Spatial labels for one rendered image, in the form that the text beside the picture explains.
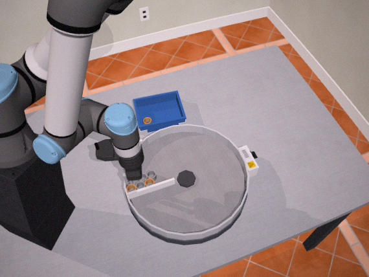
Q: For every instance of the bronze bushing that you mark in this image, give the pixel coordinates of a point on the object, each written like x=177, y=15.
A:
x=130, y=187
x=149, y=181
x=147, y=119

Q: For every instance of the blue open crate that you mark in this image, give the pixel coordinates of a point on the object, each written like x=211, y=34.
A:
x=164, y=110

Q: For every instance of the grey round turning table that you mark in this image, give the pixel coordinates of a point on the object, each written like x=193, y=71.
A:
x=202, y=180

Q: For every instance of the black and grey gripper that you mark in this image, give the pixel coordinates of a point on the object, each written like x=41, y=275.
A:
x=131, y=160

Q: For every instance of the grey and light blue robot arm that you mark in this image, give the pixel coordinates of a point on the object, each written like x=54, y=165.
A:
x=60, y=61

